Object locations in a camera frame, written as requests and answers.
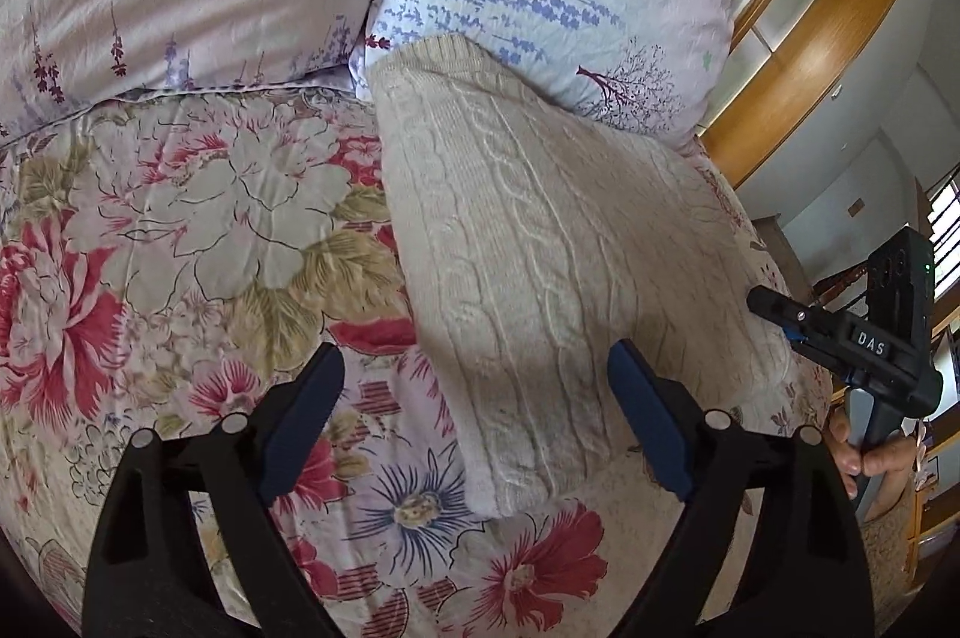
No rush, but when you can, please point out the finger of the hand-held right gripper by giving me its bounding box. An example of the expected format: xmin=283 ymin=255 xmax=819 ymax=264
xmin=780 ymin=329 xmax=852 ymax=384
xmin=747 ymin=285 xmax=852 ymax=343

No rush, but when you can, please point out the window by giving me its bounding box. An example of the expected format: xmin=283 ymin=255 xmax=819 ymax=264
xmin=926 ymin=173 xmax=960 ymax=257

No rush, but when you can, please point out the floral bed sheet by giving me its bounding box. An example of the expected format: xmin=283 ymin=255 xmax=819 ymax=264
xmin=0 ymin=79 xmax=833 ymax=638

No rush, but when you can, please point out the wooden headboard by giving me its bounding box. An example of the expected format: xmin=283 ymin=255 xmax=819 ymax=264
xmin=697 ymin=0 xmax=916 ymax=189

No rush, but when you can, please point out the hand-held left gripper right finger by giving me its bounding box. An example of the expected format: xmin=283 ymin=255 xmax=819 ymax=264
xmin=607 ymin=339 xmax=875 ymax=638

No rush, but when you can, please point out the beige cable-knit sweater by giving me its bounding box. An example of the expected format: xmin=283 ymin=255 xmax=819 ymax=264
xmin=365 ymin=34 xmax=796 ymax=520

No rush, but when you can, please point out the person's right hand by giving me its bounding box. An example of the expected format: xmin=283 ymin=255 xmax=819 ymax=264
xmin=829 ymin=413 xmax=920 ymax=500

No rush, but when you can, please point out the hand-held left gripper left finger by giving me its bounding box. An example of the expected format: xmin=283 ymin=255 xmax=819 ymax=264
xmin=84 ymin=342 xmax=347 ymax=638

